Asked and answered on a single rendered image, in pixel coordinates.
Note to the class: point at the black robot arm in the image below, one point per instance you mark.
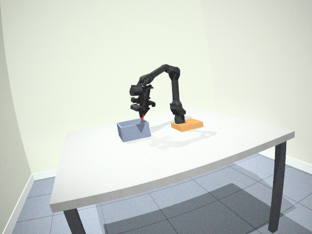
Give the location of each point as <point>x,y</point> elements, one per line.
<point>174,74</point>

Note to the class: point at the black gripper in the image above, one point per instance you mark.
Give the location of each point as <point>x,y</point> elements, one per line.
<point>143,106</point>

